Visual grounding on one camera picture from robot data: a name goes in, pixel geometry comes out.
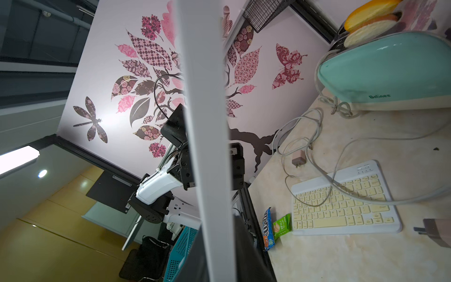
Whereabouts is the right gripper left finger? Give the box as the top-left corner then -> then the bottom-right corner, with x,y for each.
174,227 -> 210,282

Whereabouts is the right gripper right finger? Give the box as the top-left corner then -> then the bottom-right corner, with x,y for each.
233,216 -> 276,282

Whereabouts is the yellow wireless keyboard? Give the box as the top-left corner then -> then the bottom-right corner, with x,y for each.
291,161 -> 403,236

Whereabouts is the pink charger adapter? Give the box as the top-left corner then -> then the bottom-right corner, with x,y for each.
291,150 -> 307,168
413,219 -> 451,249

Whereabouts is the green wireless keyboard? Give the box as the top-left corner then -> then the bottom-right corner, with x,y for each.
176,1 -> 237,282

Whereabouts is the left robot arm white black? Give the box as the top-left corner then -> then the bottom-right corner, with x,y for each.
128,105 -> 202,230

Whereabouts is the teal plastic crate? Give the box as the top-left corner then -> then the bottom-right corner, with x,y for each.
163,227 -> 198,282

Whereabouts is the blue m&m's candy bag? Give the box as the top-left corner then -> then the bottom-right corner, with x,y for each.
262,208 -> 276,251

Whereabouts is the green snack packet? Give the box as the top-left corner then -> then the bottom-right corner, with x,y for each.
273,213 -> 292,240

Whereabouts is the mint green toaster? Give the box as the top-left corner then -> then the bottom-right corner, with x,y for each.
315,1 -> 451,117

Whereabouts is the yellow bread slice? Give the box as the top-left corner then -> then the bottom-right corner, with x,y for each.
344,0 -> 402,32

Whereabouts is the black wire basket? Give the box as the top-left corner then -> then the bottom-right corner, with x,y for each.
243,0 -> 295,33

